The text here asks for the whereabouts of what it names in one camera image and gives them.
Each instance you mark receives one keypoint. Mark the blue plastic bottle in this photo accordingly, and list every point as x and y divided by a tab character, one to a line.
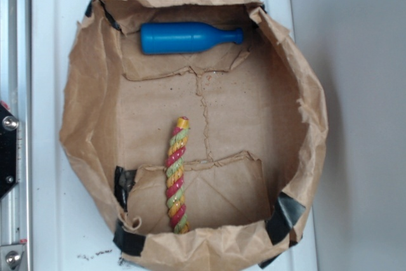
184	37

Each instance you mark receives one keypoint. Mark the brown paper bag tray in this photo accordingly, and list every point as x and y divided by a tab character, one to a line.
257	127

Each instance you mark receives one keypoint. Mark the black tape inner left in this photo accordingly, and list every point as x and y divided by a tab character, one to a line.
123	184

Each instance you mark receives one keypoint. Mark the black tape bottom right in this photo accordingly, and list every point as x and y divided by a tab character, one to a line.
287	212

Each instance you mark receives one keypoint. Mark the black tape bottom left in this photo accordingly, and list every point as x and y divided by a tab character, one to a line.
129	243

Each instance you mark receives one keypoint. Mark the white plastic board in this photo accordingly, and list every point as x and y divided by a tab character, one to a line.
68	233

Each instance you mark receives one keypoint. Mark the twisted multicolour rope toy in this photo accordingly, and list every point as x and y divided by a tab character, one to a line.
174	171

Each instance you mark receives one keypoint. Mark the black metal bracket plate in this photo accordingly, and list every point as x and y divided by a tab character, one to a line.
8	149

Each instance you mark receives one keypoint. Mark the aluminium frame rail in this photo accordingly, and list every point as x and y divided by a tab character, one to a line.
15	88

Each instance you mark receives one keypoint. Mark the silver corner bracket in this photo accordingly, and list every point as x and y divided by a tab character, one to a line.
13	257

